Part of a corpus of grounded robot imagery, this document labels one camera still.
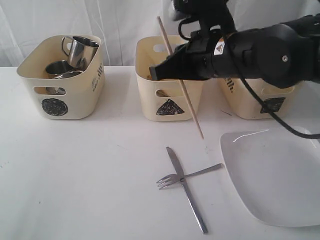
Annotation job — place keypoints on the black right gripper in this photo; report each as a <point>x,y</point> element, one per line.
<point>202,58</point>

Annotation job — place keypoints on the wooden chopstick pale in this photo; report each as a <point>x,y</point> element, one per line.
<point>181,82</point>

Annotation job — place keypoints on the steel mug front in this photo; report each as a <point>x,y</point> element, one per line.
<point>81,53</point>

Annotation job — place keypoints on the steel mug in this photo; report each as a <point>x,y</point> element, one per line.
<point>58,67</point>
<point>81,53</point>

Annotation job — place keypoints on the stainless steel bowl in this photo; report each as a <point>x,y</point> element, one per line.
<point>67,75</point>

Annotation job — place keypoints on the wooden chopstick long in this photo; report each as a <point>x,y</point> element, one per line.
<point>161,93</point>

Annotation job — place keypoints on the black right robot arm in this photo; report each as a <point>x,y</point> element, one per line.
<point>282,55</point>

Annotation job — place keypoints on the cream bin with triangle mark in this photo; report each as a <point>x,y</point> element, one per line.
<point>151,51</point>

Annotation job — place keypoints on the cream bin with square mark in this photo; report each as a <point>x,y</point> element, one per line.
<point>244,105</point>

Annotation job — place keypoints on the steel table knife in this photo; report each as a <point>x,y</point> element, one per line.
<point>179,170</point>

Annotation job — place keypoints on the cream bin with circle mark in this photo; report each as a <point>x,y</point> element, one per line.
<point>70,98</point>

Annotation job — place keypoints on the steel fork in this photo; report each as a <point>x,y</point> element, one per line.
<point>171,179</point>

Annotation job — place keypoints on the white square plate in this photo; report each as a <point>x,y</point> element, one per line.
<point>276,175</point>

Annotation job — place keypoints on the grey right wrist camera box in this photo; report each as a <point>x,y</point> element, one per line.
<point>209,13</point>

